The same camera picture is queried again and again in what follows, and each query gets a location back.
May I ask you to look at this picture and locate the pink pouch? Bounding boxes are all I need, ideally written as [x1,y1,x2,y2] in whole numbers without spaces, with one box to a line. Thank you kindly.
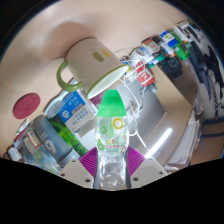
[89,93,106,110]

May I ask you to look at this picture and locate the hanging dark clothes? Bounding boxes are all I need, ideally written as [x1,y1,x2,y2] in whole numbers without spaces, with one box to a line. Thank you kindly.
[199,43,224,118]

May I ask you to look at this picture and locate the red and white canister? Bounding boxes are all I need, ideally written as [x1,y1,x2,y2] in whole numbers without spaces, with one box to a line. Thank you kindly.
[134,59,156,88]

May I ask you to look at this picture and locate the white mug green handle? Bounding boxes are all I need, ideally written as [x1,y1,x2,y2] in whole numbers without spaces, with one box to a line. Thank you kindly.
[55,36,130,100]

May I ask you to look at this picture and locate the clear drink bottle green cap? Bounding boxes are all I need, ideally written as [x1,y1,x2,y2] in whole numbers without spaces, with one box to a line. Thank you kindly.
[95,89,130,191]

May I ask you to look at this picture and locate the green tub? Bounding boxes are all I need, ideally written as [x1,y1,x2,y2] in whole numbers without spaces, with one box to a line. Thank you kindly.
[174,43,192,62]

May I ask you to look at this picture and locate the grey shaker bottle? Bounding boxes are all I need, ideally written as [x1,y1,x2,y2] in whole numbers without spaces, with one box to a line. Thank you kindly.
[32,114,81,164]

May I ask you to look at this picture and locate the under-shelf light strip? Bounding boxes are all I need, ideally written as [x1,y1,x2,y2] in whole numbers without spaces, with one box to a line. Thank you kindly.
[144,127,173,159]

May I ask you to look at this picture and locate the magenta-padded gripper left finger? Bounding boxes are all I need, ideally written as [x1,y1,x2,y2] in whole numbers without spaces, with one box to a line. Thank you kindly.
[59,147,100,189]

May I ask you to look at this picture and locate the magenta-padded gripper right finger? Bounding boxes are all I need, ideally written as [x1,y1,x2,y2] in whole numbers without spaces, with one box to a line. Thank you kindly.
[125,146,169,189]

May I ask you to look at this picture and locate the white bottle blue label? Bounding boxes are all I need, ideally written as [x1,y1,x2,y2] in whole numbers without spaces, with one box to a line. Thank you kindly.
[159,29,180,48]

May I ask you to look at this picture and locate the white and blue carton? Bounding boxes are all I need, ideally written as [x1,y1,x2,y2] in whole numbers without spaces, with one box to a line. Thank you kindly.
[44,90,98,134]

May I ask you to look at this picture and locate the flat round red coaster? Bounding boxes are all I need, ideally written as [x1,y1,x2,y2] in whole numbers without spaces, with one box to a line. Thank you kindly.
[13,92,42,120]

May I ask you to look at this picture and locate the white cable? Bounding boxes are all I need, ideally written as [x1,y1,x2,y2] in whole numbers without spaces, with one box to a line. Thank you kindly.
[114,49,149,149]

